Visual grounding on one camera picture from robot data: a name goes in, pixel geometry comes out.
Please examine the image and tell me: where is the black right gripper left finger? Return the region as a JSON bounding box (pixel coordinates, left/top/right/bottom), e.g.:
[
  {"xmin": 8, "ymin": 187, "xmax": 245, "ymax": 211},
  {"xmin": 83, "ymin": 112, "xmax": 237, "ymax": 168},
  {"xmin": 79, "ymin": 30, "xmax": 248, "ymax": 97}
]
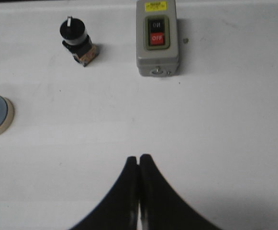
[{"xmin": 72, "ymin": 156, "xmax": 139, "ymax": 230}]

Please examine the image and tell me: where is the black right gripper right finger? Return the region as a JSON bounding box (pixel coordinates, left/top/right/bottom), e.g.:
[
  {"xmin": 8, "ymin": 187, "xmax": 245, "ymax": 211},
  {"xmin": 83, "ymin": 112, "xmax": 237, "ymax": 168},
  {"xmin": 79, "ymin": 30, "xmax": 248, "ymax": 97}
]
[{"xmin": 140, "ymin": 154, "xmax": 219, "ymax": 230}]

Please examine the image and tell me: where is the grey on off switch box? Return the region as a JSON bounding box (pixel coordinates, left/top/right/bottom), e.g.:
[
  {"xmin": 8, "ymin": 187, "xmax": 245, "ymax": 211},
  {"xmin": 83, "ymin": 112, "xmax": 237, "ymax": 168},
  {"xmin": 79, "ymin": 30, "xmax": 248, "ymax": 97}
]
[{"xmin": 136, "ymin": 0, "xmax": 179, "ymax": 77}]

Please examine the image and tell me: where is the black rotary selector switch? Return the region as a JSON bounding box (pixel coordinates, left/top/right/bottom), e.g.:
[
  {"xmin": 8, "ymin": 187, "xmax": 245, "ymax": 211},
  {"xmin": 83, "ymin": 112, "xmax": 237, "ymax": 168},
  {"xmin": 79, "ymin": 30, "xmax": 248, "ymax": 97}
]
[{"xmin": 59, "ymin": 16, "xmax": 100, "ymax": 67}]

